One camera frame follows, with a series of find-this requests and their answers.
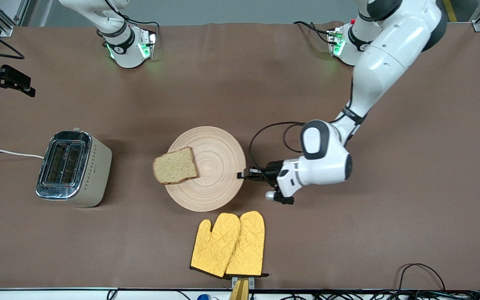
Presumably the black looped cable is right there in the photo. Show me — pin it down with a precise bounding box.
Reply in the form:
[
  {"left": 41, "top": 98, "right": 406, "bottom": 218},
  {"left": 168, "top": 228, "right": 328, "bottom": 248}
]
[{"left": 396, "top": 263, "right": 447, "bottom": 292}]

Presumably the yellow wooden stick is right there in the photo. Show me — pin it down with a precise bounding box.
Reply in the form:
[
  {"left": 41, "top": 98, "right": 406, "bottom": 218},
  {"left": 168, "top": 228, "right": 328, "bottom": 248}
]
[{"left": 228, "top": 278, "right": 250, "bottom": 300}]

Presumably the black cable tangle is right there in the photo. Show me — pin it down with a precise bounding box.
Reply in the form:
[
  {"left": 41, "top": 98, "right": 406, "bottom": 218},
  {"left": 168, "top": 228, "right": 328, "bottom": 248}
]
[{"left": 282, "top": 290, "right": 480, "bottom": 300}]

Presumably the black left base cable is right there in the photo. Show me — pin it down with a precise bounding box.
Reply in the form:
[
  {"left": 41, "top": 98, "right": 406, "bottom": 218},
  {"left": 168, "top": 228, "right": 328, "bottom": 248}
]
[{"left": 293, "top": 21, "right": 336, "bottom": 45}]

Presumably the round wooden plate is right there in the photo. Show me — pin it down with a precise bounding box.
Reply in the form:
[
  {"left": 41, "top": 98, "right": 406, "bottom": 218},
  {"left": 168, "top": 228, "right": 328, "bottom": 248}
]
[{"left": 165, "top": 126, "right": 246, "bottom": 212}]

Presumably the white toaster power cable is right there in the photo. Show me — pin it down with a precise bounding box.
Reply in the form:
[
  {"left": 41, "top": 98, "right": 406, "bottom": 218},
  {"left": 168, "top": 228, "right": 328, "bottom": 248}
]
[{"left": 0, "top": 149, "right": 45, "bottom": 160}]

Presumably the yellow quilted oven mitt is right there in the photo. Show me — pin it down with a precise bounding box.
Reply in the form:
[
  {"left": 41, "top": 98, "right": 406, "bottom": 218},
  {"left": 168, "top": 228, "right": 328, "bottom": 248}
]
[
  {"left": 225, "top": 210, "right": 269, "bottom": 278},
  {"left": 190, "top": 212, "right": 241, "bottom": 278}
]

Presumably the beige chrome toaster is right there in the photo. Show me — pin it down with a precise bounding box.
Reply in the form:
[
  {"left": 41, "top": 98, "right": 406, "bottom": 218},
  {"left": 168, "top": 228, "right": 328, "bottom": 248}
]
[{"left": 36, "top": 128, "right": 113, "bottom": 208}]

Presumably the black right base cable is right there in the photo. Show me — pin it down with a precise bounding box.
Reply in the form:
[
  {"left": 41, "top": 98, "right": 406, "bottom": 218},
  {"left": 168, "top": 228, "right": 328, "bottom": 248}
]
[{"left": 117, "top": 15, "right": 161, "bottom": 34}]

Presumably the brown toast slice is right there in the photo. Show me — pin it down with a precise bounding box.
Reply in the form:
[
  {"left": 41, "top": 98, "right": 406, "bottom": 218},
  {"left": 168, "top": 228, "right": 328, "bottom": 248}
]
[{"left": 152, "top": 146, "right": 199, "bottom": 185}]

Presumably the black base cable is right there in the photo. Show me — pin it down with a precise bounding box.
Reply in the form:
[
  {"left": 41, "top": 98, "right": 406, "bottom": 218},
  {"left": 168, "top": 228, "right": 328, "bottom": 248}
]
[
  {"left": 293, "top": 21, "right": 336, "bottom": 45},
  {"left": 117, "top": 15, "right": 161, "bottom": 34}
]

